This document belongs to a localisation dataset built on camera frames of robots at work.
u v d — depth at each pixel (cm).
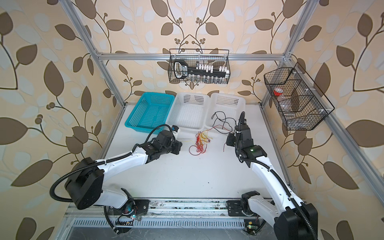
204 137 96
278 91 81
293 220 37
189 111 116
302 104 73
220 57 91
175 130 77
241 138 60
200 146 94
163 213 74
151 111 116
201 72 84
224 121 104
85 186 43
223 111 101
